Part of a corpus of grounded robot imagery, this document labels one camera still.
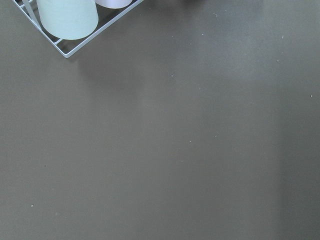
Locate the pale green cup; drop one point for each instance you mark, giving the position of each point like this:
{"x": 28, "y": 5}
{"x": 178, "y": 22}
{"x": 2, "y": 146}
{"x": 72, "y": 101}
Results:
{"x": 68, "y": 19}

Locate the lilac cup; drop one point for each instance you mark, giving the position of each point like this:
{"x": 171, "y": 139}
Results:
{"x": 113, "y": 4}

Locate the white cup rack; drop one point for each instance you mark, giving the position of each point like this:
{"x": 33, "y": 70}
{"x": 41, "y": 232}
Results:
{"x": 106, "y": 17}

